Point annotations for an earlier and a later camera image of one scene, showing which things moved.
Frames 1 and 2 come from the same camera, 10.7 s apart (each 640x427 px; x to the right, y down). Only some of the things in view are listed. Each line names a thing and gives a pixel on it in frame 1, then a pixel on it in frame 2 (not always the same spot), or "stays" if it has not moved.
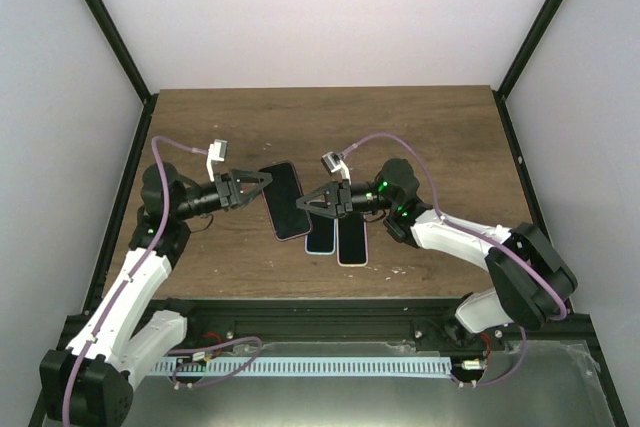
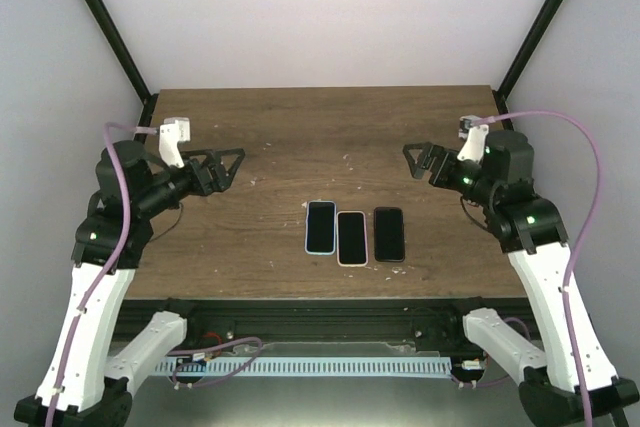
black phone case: [287, 219] -> [389, 234]
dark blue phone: [352, 239] stays
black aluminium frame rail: [354, 320] stays
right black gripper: [338, 198] -> [443, 156]
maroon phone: [288, 219] -> [389, 234]
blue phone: [322, 238] stays
